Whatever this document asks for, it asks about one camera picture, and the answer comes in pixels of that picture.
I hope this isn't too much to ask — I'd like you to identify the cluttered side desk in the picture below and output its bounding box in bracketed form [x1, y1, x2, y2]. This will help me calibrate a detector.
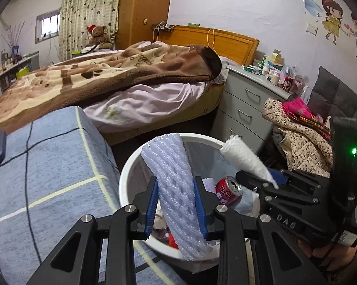
[0, 52, 39, 93]

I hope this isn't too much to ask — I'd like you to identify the orange wooden wardrobe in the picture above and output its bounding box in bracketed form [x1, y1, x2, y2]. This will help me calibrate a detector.
[115, 0, 170, 50]

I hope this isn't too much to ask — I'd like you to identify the cartoon couple wall sticker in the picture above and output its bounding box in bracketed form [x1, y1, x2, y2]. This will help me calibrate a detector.
[303, 0, 357, 63]

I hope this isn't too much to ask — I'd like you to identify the small window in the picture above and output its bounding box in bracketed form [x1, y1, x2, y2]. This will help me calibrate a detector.
[35, 8, 61, 44]

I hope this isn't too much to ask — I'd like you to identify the brown teddy bear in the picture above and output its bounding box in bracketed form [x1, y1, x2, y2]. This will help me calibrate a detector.
[87, 24, 113, 50]

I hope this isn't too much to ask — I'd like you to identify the white pill bottle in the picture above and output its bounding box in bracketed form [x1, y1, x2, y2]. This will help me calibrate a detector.
[270, 71, 280, 86]

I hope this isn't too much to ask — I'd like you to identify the white foam net sleeve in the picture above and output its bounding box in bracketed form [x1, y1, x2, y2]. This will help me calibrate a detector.
[220, 135, 279, 189]

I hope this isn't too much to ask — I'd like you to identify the dark grey chair back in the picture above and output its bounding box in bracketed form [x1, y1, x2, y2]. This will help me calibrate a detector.
[307, 66, 357, 122]

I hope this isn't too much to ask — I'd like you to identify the pink striped cloth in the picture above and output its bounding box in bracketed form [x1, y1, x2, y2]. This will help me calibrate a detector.
[282, 98, 331, 141]

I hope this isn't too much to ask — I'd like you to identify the pink bed sheet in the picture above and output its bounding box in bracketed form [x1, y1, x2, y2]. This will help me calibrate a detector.
[84, 82, 206, 133]

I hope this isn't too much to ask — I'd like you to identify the orange wooden headboard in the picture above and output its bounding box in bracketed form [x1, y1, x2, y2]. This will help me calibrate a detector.
[157, 25, 260, 66]

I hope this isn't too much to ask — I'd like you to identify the patterned window curtain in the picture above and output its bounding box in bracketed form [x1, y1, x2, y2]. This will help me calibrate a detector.
[58, 0, 120, 61]

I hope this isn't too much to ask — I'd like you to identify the crushed red soda can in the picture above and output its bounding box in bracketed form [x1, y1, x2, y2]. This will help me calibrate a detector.
[215, 176, 243, 206]

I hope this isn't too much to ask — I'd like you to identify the grey drawer nightstand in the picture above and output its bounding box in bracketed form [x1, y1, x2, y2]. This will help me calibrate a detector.
[210, 66, 291, 152]

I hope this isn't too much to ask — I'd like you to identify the white round trash bin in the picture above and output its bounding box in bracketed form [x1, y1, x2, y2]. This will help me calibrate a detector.
[118, 133, 261, 261]

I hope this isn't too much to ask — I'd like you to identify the blue checked table cloth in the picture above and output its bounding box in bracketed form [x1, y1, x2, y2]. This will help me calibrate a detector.
[0, 105, 188, 285]

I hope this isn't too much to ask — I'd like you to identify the lilac foam net sleeve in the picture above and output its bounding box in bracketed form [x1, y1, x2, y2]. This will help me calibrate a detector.
[141, 133, 212, 261]

